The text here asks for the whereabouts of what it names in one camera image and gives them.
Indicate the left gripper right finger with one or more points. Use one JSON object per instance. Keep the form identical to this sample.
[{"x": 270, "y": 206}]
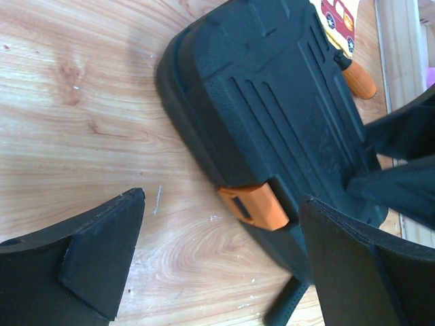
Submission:
[{"x": 363, "y": 275}]

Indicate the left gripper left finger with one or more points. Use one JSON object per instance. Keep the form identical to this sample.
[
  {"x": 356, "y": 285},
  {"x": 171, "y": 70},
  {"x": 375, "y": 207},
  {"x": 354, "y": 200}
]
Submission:
[{"x": 73, "y": 272}]

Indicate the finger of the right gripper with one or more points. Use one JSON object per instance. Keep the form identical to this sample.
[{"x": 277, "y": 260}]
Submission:
[
  {"x": 408, "y": 132},
  {"x": 407, "y": 189}
]

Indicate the orange case latch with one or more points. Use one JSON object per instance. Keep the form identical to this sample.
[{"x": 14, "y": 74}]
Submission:
[{"x": 256, "y": 205}]

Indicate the black plastic tool case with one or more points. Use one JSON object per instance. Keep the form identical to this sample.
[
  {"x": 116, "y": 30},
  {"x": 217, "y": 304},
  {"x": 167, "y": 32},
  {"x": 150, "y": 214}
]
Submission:
[{"x": 254, "y": 92}]

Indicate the claw hammer black grip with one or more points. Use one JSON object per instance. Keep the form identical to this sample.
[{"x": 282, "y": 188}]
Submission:
[{"x": 285, "y": 303}]

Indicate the wooden clothes rack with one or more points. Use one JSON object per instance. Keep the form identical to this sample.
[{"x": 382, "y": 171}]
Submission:
[{"x": 402, "y": 51}]

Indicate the yellow car print cloth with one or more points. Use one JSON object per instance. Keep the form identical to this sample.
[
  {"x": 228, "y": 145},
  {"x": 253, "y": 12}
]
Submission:
[{"x": 338, "y": 18}]

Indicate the orange handled screwdriver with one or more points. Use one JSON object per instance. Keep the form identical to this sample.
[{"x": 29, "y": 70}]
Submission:
[{"x": 358, "y": 79}]

